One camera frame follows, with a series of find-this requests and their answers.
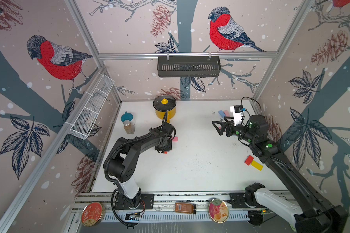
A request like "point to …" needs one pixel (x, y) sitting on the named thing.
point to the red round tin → (93, 214)
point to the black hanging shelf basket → (188, 66)
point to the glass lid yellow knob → (164, 103)
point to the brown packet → (185, 207)
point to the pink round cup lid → (218, 211)
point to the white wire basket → (84, 122)
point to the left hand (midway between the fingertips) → (169, 145)
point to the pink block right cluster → (219, 127)
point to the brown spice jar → (129, 127)
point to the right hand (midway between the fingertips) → (219, 118)
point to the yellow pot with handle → (170, 114)
